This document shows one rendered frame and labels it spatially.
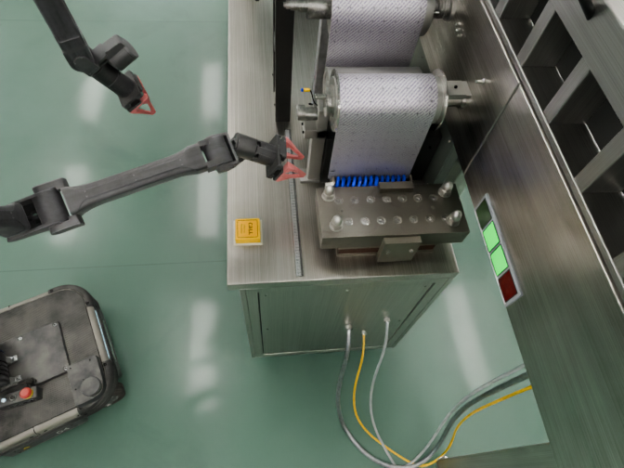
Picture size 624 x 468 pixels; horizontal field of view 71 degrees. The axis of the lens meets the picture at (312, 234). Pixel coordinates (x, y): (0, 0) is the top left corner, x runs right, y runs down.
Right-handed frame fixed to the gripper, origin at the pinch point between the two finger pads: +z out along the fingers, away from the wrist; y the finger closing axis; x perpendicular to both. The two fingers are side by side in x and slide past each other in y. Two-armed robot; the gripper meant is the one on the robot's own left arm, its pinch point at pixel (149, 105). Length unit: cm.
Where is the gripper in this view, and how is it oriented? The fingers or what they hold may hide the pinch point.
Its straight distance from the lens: 143.1
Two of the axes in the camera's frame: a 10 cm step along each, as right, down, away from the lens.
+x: -8.1, 5.6, 1.8
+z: 3.7, 2.5, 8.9
